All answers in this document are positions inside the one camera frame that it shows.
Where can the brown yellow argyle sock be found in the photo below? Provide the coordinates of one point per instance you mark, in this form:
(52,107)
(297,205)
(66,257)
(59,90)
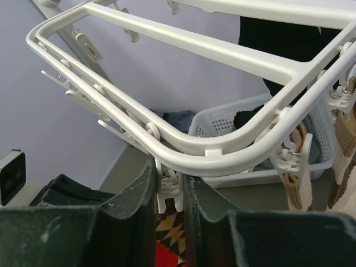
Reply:
(170,233)

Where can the white clothes peg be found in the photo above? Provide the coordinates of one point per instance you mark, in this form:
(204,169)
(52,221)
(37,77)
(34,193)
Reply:
(169,186)

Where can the black sock white stripes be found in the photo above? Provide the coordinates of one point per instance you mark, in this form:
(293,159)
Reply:
(293,41)

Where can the red plastic bin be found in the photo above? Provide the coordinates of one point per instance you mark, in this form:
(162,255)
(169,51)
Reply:
(164,257)

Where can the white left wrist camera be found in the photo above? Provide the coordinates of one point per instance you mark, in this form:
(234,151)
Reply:
(13,174)

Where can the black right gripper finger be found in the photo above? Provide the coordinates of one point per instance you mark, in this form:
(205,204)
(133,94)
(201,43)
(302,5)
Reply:
(219,233)

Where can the brown cream striped sock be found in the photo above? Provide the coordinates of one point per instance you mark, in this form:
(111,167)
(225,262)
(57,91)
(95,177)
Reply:
(343,185)

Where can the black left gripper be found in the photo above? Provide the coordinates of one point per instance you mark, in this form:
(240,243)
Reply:
(110,231)

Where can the white plastic laundry basket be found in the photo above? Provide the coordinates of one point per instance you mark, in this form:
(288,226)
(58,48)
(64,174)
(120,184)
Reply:
(208,123)

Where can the blue crumpled cloth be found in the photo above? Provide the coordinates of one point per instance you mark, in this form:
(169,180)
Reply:
(180,120)

